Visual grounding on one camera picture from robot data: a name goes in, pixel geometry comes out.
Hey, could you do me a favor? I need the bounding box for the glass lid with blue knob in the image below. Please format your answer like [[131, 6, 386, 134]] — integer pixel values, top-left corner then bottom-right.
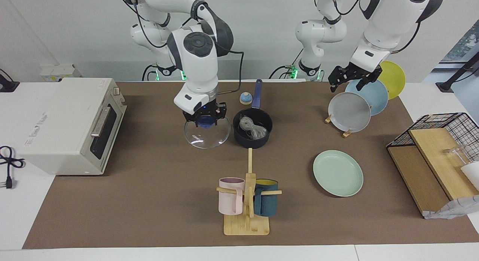
[[184, 113, 231, 149]]

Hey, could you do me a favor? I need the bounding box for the light blue plate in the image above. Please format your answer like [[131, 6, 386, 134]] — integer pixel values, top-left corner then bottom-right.
[[345, 79, 389, 116]]

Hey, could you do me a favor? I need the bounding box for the grey plate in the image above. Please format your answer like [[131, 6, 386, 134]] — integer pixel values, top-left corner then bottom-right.
[[328, 92, 372, 133]]

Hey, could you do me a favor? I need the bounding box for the yellow plate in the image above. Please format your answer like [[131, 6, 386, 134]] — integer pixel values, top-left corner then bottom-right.
[[377, 61, 406, 100]]

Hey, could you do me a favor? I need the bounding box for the wooden plate rack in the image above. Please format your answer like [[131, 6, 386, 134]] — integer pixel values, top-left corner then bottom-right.
[[324, 113, 354, 138]]

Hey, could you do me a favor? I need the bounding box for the light green plate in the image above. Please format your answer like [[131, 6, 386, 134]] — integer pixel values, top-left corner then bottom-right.
[[313, 150, 364, 197]]

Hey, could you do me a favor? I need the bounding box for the pink mug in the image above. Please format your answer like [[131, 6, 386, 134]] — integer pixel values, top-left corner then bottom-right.
[[219, 177, 246, 216]]

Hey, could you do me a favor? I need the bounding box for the brown table mat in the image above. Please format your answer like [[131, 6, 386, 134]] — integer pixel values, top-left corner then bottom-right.
[[22, 81, 479, 249]]

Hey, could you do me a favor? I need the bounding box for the black stand with pole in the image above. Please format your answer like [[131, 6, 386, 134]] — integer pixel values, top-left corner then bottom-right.
[[436, 51, 479, 93]]

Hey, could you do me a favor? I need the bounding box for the teal mug with yellow inside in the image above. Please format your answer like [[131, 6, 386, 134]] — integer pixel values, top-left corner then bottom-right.
[[253, 179, 279, 217]]

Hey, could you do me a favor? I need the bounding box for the dark wooden board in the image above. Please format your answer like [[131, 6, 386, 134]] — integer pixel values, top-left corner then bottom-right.
[[387, 146, 451, 216]]

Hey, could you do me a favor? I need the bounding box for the wooden mug tree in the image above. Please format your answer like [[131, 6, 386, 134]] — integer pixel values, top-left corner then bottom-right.
[[216, 148, 282, 236]]

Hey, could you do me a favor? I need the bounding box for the clear glass cup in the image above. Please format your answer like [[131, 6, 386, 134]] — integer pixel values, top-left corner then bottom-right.
[[443, 145, 472, 166]]

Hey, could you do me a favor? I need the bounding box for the white toaster oven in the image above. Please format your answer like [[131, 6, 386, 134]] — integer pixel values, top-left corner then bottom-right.
[[19, 78, 128, 176]]

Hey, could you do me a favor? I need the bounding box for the white cup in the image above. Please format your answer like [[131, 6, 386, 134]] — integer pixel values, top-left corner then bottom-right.
[[460, 162, 479, 190]]

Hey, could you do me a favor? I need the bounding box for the white power strip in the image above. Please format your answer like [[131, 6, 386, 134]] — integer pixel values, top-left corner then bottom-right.
[[40, 64, 81, 82]]

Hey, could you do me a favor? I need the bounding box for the grey patterned plastic bag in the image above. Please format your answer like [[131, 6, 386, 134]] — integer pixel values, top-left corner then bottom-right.
[[423, 195, 479, 219]]

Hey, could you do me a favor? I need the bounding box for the black table clamp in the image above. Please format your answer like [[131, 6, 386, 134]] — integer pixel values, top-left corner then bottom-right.
[[0, 68, 20, 93]]

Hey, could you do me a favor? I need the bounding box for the dark pot with blue handle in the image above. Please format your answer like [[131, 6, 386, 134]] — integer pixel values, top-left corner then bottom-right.
[[233, 79, 273, 149]]

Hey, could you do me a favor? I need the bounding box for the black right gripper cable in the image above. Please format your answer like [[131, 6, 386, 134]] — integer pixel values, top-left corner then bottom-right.
[[216, 48, 244, 96]]

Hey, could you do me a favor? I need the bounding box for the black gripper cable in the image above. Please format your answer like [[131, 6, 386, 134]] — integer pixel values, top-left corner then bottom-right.
[[216, 48, 244, 96], [391, 19, 421, 54]]

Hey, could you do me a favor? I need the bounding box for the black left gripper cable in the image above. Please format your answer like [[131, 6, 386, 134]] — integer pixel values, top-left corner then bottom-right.
[[391, 19, 421, 54]]

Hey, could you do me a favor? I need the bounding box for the black wire basket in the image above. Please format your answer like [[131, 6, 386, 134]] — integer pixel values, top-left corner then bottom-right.
[[386, 112, 479, 164]]

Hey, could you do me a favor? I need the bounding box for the black power cable with plug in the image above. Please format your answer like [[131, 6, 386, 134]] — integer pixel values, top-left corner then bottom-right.
[[0, 146, 26, 189]]

